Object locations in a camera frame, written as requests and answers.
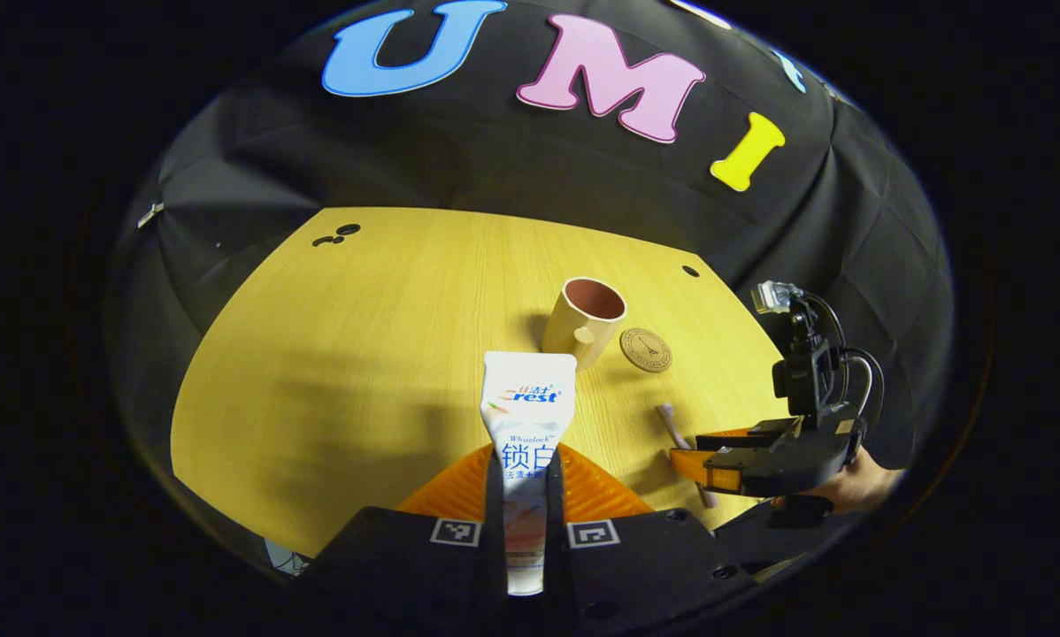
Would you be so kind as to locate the wooden desktop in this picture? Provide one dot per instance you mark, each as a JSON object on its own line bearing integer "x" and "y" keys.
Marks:
{"x": 362, "y": 354}

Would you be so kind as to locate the white toothpaste tube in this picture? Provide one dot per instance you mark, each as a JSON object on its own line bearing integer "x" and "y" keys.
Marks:
{"x": 527, "y": 398}

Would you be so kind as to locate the black backdrop cloth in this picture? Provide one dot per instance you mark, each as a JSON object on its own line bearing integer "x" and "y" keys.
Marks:
{"x": 495, "y": 159}

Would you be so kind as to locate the white toothbrush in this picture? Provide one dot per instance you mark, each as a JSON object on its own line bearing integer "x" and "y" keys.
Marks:
{"x": 672, "y": 425}

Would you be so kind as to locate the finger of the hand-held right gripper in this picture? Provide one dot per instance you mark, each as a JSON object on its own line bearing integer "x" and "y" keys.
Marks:
{"x": 773, "y": 429}
{"x": 778, "y": 464}

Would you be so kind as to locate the round brown coaster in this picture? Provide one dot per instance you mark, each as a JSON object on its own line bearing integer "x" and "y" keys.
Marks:
{"x": 646, "y": 349}

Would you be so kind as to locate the beige cup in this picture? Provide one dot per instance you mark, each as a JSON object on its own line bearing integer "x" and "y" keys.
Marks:
{"x": 574, "y": 332}

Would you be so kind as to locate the silver clip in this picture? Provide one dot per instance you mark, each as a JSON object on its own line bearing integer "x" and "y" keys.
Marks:
{"x": 149, "y": 215}

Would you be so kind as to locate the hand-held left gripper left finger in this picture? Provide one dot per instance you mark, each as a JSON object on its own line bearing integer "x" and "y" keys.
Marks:
{"x": 406, "y": 566}

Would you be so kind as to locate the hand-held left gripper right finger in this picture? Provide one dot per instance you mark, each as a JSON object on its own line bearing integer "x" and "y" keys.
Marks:
{"x": 654, "y": 566}

